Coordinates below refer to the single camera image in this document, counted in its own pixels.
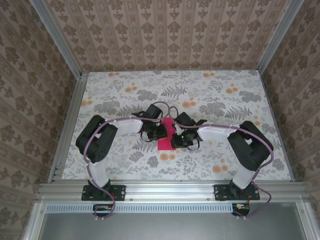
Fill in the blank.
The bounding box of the wide aluminium frame rail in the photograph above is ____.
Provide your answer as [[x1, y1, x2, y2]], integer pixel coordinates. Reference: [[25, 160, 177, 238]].
[[36, 181, 310, 204]]

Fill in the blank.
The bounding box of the black camera cable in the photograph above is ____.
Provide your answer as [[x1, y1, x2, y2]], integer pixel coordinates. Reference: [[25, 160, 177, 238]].
[[139, 131, 154, 143], [186, 139, 202, 151]]

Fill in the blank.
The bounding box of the black cable bracket with wires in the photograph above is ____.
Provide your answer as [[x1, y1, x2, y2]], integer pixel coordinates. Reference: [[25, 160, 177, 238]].
[[231, 202, 251, 217], [92, 203, 116, 218]]

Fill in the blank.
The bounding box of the aluminium corner post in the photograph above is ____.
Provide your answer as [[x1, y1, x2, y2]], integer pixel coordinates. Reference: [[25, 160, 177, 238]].
[[255, 0, 293, 74], [31, 0, 85, 79]]

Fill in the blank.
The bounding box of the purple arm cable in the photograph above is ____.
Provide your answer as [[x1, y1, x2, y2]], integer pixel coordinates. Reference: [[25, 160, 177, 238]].
[[83, 101, 173, 222], [168, 106, 275, 221]]

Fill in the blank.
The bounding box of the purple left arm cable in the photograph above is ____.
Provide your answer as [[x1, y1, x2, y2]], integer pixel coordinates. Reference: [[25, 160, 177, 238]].
[[83, 101, 173, 222]]

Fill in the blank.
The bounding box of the aluminium side rail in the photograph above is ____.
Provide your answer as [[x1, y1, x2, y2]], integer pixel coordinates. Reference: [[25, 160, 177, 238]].
[[47, 72, 89, 185], [259, 70, 295, 182]]

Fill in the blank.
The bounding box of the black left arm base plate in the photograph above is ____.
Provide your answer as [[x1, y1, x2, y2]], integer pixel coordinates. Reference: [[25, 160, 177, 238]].
[[81, 184, 126, 202]]

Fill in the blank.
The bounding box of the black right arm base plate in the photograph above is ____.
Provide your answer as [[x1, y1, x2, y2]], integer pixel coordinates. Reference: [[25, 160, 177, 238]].
[[214, 184, 261, 202]]

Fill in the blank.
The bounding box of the pink paper sheet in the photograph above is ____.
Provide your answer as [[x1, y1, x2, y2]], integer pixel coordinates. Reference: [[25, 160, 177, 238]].
[[157, 117, 177, 152]]

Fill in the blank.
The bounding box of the aluminium lower frame post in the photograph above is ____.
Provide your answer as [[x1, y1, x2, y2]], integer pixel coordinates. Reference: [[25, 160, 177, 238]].
[[23, 201, 48, 240], [294, 201, 316, 240]]

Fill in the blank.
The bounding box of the grey metal panel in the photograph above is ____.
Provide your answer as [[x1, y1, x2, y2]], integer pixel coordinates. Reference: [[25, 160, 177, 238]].
[[37, 212, 310, 240]]

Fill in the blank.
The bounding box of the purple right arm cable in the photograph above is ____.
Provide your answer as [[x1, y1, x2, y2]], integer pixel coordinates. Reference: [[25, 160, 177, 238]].
[[168, 106, 275, 221]]

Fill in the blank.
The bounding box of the white slotted cable duct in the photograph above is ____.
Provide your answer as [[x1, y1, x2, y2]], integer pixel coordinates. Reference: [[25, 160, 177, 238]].
[[46, 202, 236, 214]]

